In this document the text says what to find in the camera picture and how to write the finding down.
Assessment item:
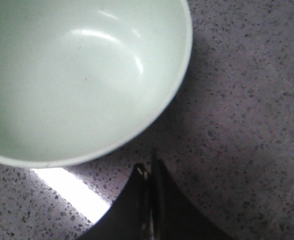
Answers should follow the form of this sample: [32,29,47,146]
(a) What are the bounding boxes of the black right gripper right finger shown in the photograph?
[150,152,232,240]

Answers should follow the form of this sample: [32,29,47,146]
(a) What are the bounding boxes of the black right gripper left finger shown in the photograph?
[78,163,151,240]

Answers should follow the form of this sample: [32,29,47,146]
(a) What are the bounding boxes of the green bowl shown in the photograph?
[0,0,192,169]

